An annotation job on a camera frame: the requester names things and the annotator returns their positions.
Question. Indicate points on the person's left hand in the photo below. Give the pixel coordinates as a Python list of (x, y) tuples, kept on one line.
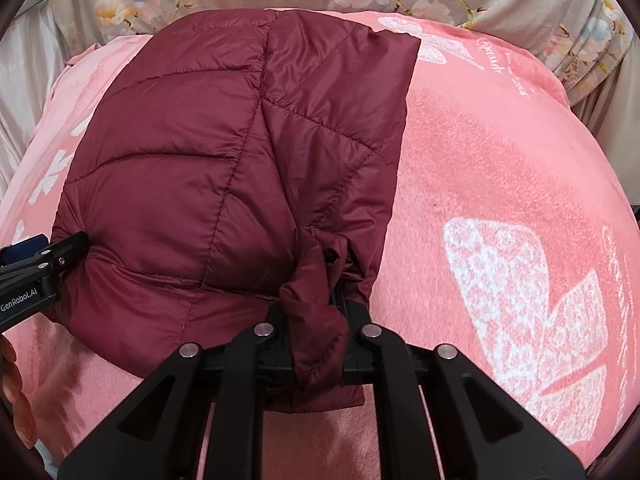
[(17, 400)]

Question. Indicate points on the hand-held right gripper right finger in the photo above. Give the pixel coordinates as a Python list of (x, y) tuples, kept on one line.
[(361, 316)]

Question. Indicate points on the white satin cloth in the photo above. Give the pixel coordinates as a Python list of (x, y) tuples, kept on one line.
[(25, 85)]

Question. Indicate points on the maroon quilted jacket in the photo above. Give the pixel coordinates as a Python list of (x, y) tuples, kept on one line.
[(200, 160)]

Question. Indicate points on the pink butterfly print blanket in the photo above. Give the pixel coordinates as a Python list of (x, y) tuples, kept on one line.
[(500, 160)]

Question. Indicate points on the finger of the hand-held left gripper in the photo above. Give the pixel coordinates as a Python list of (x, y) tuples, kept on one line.
[(67, 252)]

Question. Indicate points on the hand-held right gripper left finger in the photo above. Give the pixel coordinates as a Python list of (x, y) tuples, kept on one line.
[(272, 321)]

